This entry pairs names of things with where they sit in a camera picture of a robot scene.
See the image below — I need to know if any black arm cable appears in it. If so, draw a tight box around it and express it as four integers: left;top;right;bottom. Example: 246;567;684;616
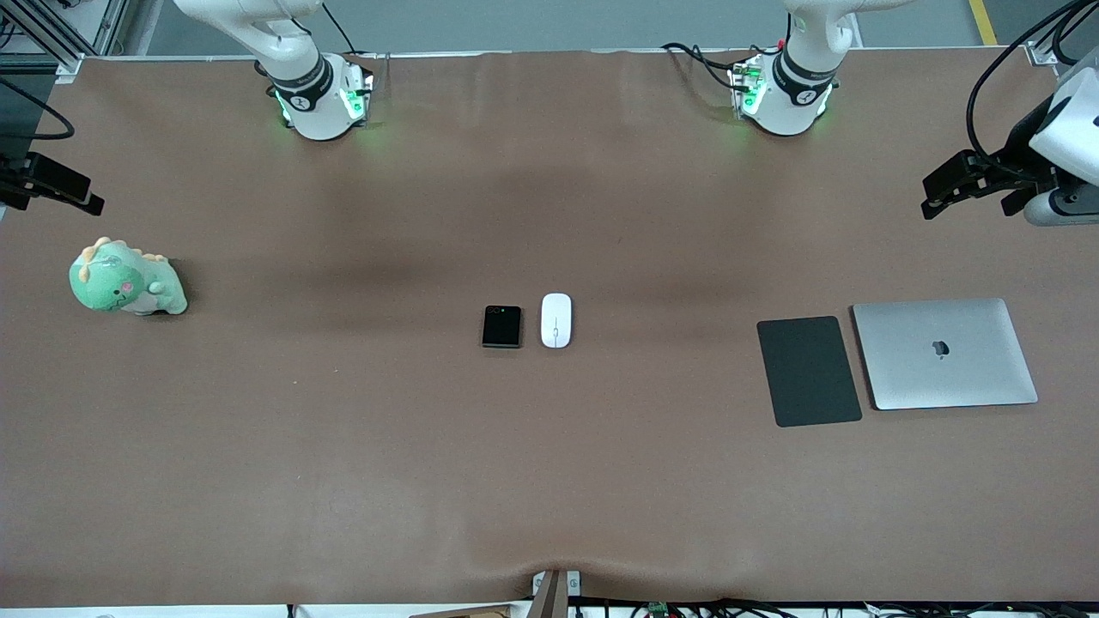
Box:
965;0;1099;177
0;79;76;142

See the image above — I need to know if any green dinosaur plush toy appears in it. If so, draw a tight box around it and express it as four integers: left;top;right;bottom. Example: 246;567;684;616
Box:
69;237;188;317

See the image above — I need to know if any grey metal stand bracket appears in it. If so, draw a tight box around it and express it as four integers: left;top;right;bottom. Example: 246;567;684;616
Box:
531;570;582;599

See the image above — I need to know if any aluminium frame rail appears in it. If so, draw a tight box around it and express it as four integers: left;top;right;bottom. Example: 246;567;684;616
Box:
0;0;131;75

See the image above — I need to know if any silver laptop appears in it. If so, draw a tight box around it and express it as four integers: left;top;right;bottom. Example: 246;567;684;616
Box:
852;298;1040;411

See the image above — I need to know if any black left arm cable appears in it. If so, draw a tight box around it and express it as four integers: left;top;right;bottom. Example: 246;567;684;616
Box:
965;0;1099;177

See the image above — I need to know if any black mouse pad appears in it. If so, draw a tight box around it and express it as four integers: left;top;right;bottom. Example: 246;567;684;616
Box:
756;316;863;428

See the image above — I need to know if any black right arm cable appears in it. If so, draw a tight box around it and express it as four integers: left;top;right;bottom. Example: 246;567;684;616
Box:
0;79;76;142

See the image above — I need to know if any black base cable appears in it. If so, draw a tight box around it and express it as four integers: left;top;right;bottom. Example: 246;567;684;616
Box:
319;0;360;58
661;41;750;71
685;50;741;92

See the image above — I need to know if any white computer mouse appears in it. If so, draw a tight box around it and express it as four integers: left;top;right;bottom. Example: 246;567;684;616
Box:
541;293;574;349

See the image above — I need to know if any brown table cover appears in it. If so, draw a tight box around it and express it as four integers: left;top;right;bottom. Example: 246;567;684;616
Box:
0;47;1099;607

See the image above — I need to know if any brown wooden post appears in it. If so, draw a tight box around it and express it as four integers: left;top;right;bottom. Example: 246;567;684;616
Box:
527;572;569;618

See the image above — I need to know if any black smartphone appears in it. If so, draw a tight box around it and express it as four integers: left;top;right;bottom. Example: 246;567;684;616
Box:
482;305;523;349

